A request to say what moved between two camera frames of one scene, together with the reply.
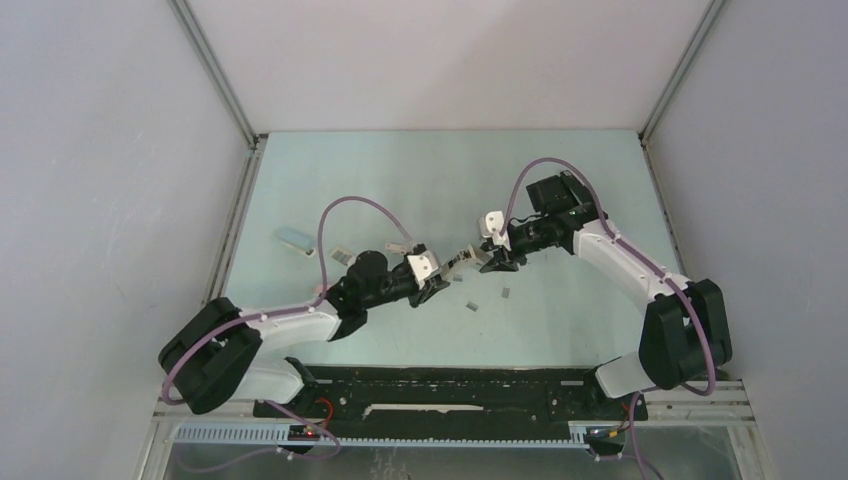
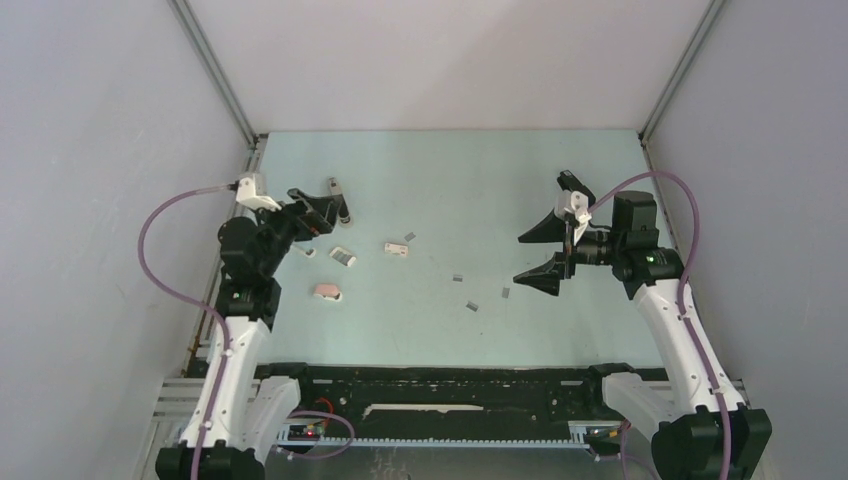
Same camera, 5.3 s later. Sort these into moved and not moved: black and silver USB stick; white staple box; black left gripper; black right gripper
Moved: black and silver USB stick; black left gripper; black right gripper
Not moved: white staple box
